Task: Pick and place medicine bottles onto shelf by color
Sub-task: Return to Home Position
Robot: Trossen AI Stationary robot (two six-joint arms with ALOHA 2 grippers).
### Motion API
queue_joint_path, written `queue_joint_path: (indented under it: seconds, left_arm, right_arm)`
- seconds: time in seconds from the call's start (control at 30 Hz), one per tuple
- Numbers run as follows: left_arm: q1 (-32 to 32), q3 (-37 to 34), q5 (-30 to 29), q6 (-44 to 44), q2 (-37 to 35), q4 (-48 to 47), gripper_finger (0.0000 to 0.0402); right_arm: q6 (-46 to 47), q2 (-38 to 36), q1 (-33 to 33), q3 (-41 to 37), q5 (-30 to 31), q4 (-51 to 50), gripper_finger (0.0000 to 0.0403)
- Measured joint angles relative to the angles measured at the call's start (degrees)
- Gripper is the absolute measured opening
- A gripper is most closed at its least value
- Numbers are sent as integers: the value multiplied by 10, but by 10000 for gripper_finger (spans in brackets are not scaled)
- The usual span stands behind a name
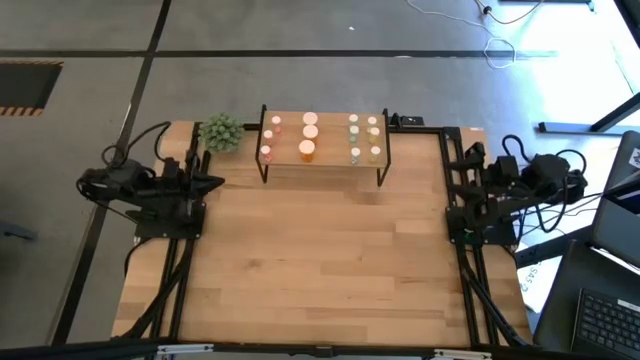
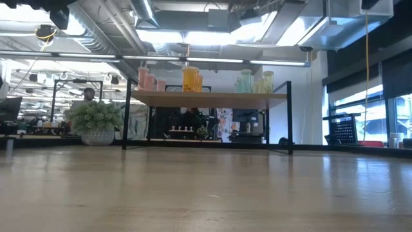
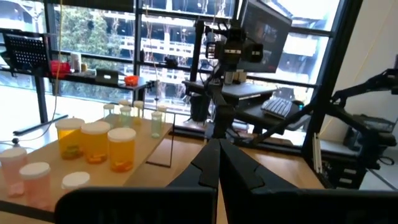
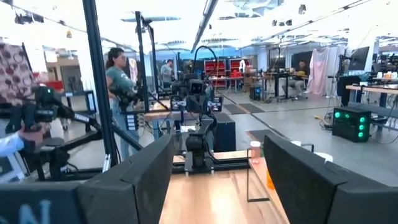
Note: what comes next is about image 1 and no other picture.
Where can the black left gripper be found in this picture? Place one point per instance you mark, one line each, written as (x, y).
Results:
(182, 192)

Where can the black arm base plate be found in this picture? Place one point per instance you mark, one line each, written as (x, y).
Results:
(500, 235)
(150, 231)

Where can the teal green medicine bottle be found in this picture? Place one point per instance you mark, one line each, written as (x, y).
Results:
(355, 151)
(354, 130)
(353, 118)

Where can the dark grey laptop lid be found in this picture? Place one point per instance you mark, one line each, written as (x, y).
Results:
(617, 225)

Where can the silver metal bracket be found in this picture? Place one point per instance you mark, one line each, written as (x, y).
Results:
(185, 348)
(462, 355)

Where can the red medicine bottle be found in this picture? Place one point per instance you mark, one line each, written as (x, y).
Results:
(268, 134)
(275, 120)
(265, 149)

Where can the yellow medicine bottle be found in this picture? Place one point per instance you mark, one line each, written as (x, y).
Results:
(372, 120)
(374, 131)
(375, 150)

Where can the white paper sheet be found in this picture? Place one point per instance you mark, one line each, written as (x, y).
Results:
(532, 290)

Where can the black floor hatch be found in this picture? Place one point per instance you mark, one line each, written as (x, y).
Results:
(25, 85)

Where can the small black box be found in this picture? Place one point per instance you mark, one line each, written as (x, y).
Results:
(412, 120)

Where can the black open laptop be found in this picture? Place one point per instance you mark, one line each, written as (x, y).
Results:
(605, 325)

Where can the black desk leg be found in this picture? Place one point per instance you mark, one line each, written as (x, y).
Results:
(575, 128)
(631, 12)

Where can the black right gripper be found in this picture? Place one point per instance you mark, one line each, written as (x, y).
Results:
(477, 197)

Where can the black desk crossbar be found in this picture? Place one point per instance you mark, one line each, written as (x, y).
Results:
(550, 247)

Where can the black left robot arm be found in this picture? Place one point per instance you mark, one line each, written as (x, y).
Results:
(130, 187)

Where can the green potted artificial plant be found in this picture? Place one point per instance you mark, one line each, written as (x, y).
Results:
(221, 132)

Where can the wooden shelf with black frame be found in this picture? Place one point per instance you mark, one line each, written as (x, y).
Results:
(325, 142)

